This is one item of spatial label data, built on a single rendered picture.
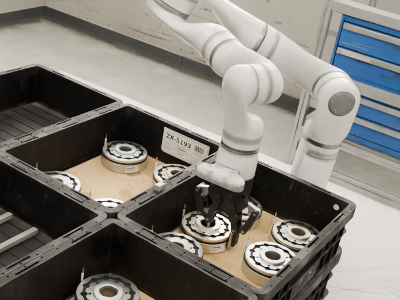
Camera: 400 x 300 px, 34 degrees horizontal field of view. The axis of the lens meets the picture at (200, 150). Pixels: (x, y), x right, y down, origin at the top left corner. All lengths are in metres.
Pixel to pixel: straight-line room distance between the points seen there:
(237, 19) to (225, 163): 0.33
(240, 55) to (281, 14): 3.01
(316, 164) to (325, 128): 0.09
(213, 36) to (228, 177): 0.26
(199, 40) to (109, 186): 0.40
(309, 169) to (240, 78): 0.49
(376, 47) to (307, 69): 1.62
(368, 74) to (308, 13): 1.09
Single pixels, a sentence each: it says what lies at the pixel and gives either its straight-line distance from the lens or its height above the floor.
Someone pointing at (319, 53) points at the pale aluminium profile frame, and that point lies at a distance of 3.16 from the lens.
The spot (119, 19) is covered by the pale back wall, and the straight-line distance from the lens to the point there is 4.87.
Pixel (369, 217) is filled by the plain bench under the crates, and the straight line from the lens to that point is 1.80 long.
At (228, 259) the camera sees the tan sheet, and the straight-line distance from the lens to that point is 1.26.
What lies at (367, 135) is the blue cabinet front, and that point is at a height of 0.37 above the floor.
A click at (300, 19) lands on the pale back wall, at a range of 4.13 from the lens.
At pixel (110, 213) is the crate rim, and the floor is 0.93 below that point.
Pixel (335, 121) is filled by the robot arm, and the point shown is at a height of 1.02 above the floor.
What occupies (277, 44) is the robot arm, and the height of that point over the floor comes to 1.17.
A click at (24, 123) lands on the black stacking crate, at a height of 0.83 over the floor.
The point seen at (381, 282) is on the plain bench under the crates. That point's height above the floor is 0.70.
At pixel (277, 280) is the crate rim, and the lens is 1.07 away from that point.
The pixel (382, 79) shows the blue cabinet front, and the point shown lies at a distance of 3.10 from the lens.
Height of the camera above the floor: 1.55
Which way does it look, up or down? 26 degrees down
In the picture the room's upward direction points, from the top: 10 degrees clockwise
